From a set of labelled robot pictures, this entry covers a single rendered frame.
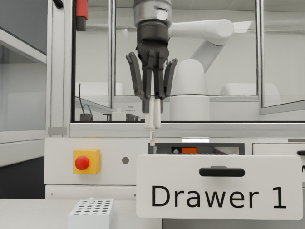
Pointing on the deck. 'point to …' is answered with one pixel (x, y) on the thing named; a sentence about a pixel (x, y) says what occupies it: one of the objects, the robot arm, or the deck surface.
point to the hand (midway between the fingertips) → (152, 113)
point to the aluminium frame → (54, 110)
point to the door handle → (58, 3)
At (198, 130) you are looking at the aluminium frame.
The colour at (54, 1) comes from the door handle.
